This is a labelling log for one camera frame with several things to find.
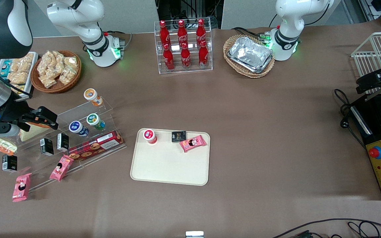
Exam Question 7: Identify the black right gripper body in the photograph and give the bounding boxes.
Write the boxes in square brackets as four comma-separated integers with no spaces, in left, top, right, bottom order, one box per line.
[0,99,29,126]

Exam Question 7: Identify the wrapped triangle sandwich orange filling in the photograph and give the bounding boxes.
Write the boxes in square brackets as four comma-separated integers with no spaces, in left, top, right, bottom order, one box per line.
[19,122,54,143]

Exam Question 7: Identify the white rectangular snack tray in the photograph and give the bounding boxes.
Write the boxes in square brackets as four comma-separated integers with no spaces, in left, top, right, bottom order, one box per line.
[0,52,39,98]

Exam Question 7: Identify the beige plastic tray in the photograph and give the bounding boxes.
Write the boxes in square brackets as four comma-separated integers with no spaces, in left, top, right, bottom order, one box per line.
[130,128,211,186]

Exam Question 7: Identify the small black drink carton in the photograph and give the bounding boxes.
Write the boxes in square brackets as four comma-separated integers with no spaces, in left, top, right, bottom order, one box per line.
[40,138,54,156]
[2,154,18,173]
[57,133,69,152]

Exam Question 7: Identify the clear acrylic tiered stand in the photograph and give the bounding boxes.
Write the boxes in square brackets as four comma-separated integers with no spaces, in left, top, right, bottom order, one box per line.
[12,99,127,193]

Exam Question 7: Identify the blue lid yogurt cup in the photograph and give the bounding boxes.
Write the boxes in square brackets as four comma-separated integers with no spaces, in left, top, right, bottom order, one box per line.
[69,121,89,137]

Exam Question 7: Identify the brown wicker snack basket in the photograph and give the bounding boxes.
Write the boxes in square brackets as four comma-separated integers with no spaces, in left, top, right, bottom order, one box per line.
[30,50,82,94]

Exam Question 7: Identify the clear bag of beige snacks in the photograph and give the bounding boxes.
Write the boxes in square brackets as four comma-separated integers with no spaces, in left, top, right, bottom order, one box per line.
[11,54,34,73]
[63,57,79,75]
[59,69,75,86]
[52,51,66,72]
[8,71,29,85]
[39,74,57,89]
[38,51,54,76]

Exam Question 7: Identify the teal snack packet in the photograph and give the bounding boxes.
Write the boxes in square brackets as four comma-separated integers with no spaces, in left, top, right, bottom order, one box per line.
[0,60,13,77]

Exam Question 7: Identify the green lid yogurt cup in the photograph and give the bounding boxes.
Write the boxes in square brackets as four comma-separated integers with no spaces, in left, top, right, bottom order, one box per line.
[86,113,106,130]

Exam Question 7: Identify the orange lid yogurt cup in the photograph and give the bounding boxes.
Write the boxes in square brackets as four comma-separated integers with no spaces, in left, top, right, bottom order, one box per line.
[84,88,104,107]

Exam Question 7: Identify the pink snack packet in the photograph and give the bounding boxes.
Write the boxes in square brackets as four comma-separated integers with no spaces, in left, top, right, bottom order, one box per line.
[50,155,74,182]
[179,135,207,153]
[12,173,32,202]

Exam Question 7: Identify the red cookie box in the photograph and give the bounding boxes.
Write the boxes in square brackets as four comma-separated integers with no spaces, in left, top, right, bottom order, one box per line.
[67,130,124,161]

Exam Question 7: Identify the red lid yogurt cup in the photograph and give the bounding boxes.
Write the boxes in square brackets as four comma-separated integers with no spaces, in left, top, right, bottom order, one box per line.
[143,129,158,145]

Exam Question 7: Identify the red cola bottle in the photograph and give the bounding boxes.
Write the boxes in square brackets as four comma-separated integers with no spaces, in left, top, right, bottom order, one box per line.
[198,41,209,68]
[159,20,171,47]
[196,19,207,43]
[181,43,192,69]
[177,20,188,45]
[163,44,175,71]

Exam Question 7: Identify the clear acrylic bottle rack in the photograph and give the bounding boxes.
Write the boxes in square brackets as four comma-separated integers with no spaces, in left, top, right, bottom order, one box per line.
[154,17,213,74]

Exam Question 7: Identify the light wicker basket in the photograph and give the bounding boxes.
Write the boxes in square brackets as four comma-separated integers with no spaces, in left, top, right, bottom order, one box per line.
[223,35,275,79]

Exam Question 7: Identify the stacked aluminium foil trays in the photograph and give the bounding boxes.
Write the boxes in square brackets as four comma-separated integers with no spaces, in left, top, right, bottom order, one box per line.
[227,36,274,74]

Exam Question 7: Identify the black machine with yellow panel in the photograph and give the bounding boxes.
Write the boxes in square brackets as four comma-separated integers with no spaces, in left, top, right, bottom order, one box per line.
[350,93,381,201]

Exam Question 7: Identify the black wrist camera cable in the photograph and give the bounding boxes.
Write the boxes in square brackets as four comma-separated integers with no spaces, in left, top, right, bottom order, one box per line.
[0,58,33,99]

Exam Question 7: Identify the black cable bundle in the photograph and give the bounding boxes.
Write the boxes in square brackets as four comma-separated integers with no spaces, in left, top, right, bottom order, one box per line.
[157,0,223,21]

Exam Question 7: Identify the black arm base cable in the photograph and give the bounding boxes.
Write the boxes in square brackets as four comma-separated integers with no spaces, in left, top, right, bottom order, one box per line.
[232,27,272,42]

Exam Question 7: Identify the black machine power cable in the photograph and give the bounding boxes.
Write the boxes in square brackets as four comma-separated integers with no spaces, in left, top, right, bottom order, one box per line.
[334,89,367,150]

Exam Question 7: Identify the long black cable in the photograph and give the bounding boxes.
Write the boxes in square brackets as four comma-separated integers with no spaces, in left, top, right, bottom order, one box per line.
[271,218,381,238]

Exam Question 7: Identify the black machine handle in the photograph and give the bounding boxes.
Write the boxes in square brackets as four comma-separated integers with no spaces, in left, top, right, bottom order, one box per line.
[356,64,381,95]

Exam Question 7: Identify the white wire basket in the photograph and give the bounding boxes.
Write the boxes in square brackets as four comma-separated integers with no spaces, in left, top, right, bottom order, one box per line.
[351,31,381,95]

